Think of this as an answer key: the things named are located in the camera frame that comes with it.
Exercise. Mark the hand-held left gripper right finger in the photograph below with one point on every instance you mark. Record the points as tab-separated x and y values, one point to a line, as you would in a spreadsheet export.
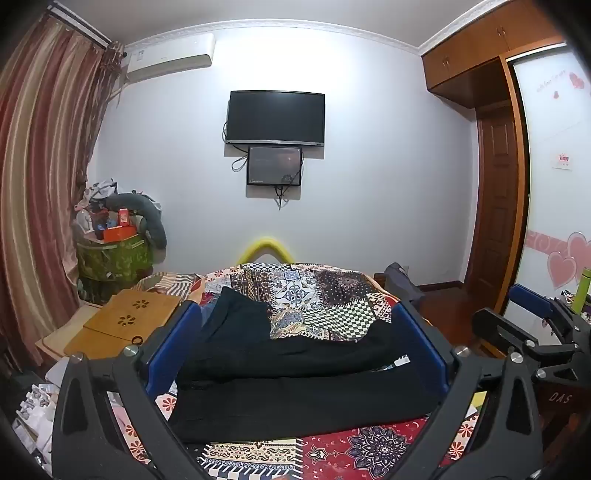
422	341

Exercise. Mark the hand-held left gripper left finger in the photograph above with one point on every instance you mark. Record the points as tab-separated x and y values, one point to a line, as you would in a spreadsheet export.
175	341

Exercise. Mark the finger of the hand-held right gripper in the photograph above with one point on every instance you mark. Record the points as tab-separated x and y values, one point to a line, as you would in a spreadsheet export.
531	297
498	325

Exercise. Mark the black pants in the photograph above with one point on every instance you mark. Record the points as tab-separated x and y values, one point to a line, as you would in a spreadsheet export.
300	401

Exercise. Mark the blue jeans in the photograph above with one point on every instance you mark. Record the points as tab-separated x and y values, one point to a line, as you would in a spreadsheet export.
205	316

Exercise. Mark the green bottle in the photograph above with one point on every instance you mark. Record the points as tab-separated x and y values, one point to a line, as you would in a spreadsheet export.
584	290

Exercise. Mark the dark grey cloth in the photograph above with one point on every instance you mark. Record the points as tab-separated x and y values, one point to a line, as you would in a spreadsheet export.
401	281

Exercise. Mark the dark teal garment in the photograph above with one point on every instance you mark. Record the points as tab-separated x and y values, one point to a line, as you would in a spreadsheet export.
235	318

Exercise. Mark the wooden lap desk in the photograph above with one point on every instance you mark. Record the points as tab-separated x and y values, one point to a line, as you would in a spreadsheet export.
115	318

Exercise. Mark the brown wooden door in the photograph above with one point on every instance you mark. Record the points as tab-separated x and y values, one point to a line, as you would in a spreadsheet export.
496	207

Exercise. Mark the green patterned storage box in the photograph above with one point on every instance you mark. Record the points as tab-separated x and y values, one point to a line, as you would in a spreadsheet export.
115	263

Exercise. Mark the patchwork patterned bedspread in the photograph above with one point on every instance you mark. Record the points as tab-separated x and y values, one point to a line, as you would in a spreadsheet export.
323	295

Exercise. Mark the orange box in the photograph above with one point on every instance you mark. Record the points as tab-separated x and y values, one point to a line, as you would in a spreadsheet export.
120	234

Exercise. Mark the light wooden board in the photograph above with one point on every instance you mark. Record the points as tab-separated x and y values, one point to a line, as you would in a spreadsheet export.
51	344

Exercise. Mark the yellow curved foam tube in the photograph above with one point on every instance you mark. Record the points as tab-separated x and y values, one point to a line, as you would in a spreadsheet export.
263	242

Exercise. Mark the small red box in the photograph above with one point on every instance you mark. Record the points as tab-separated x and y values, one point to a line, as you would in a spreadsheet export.
123	217

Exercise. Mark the red white sticker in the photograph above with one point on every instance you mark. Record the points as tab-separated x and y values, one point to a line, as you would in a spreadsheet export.
562	160

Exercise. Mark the small black monitor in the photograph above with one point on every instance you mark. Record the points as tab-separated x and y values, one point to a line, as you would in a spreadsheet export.
272	166

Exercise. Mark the striped red beige curtain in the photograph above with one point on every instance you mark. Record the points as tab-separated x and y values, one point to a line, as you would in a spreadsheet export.
41	184

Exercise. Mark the wooden overhead cabinet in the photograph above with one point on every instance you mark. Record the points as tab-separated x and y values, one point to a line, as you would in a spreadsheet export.
471	60

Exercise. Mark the white air conditioner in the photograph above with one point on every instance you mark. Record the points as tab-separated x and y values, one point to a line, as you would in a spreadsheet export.
171	57

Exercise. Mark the black wall television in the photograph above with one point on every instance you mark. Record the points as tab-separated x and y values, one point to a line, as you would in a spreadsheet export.
274	115

